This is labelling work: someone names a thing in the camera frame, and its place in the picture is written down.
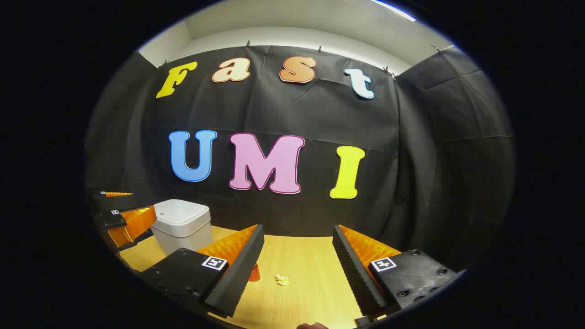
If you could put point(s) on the red pop can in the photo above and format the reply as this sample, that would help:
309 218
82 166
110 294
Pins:
254 273

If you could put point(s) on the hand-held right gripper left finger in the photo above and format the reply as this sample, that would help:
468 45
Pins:
237 274

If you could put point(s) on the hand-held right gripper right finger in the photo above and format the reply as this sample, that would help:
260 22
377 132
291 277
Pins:
356 274

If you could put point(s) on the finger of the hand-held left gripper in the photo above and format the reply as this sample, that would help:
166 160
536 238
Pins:
107 202
109 220

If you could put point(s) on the wooden desktop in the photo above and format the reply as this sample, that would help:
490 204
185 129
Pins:
301 260

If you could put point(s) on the paper ball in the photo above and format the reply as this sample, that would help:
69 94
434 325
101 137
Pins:
282 279

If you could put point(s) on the white desktop garbage bin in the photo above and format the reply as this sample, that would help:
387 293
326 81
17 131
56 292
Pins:
180 224

